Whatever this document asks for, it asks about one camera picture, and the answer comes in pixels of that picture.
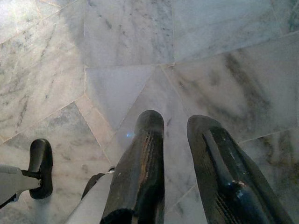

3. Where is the grey robot right leg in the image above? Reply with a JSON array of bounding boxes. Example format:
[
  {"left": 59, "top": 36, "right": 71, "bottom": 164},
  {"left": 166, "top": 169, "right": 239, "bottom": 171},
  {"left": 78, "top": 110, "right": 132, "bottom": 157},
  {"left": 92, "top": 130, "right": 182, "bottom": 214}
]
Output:
[{"left": 66, "top": 167, "right": 116, "bottom": 224}]

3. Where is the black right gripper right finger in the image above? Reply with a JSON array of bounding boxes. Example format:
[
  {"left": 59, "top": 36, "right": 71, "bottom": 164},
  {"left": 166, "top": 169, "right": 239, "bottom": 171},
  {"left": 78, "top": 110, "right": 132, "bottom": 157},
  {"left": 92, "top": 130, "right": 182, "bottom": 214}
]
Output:
[{"left": 186, "top": 114, "right": 295, "bottom": 224}]

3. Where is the grey robot leg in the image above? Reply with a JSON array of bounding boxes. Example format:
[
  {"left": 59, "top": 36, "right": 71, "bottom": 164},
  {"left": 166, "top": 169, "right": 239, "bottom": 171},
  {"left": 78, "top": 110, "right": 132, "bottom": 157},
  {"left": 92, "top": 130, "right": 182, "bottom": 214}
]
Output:
[
  {"left": 66, "top": 167, "right": 116, "bottom": 224},
  {"left": 0, "top": 164, "right": 43, "bottom": 210}
]

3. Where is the black robot left foot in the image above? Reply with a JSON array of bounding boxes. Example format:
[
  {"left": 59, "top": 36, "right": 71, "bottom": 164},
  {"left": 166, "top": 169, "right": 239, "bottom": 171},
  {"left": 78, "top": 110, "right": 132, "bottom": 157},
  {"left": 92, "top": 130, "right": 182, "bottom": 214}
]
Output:
[{"left": 28, "top": 138, "right": 53, "bottom": 200}]

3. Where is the grey robot left leg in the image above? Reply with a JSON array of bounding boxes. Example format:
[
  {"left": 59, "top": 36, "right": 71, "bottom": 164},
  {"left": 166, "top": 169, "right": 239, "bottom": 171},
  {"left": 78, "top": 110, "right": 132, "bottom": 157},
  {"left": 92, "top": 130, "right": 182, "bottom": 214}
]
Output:
[{"left": 0, "top": 164, "right": 43, "bottom": 210}]

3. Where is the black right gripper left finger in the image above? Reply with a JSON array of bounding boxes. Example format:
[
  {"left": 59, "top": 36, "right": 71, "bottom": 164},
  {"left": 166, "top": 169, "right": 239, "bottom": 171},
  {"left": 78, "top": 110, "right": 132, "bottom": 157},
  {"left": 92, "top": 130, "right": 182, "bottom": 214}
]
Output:
[{"left": 100, "top": 110, "right": 165, "bottom": 224}]

